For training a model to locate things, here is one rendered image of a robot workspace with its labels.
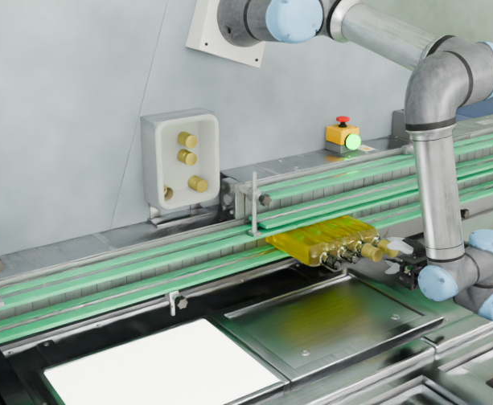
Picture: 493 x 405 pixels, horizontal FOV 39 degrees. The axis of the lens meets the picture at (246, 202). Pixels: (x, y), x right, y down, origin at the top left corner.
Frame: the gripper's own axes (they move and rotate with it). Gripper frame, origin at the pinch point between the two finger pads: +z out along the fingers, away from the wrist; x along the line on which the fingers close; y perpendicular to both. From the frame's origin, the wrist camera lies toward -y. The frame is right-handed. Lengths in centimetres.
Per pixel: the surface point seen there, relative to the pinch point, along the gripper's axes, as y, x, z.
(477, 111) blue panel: -95, -13, 51
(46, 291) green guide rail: 83, -5, 20
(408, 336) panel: 10.1, 13.3, -16.7
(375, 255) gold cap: 6.5, -0.7, -0.9
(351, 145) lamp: -12.6, -18.6, 30.2
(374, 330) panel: 16.0, 12.5, -11.2
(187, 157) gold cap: 39, -23, 34
